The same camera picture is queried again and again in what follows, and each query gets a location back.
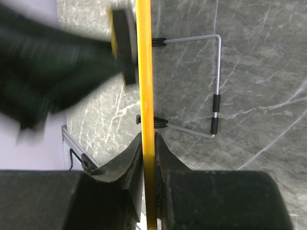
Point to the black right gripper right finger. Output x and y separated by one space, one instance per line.
215 200

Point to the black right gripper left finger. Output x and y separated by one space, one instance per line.
107 198

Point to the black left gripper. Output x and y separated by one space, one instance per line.
46 70

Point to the yellow whiteboard eraser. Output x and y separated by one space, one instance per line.
124 41

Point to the yellow-framed whiteboard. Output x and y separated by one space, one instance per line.
144 38

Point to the aluminium mounting rail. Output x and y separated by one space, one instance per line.
76 157

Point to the wire whiteboard stand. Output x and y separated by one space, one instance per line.
160 123

